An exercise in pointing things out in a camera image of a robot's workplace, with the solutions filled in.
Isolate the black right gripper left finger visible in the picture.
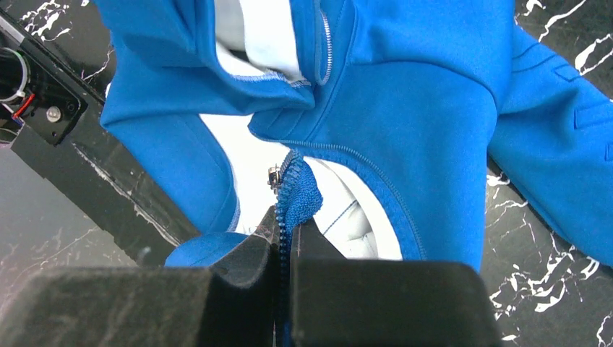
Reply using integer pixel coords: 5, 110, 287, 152
1, 209, 279, 346

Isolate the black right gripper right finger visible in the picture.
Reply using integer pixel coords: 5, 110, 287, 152
289, 220, 502, 346

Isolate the blue zip jacket white lining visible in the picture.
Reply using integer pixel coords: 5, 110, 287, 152
96, 1, 612, 346

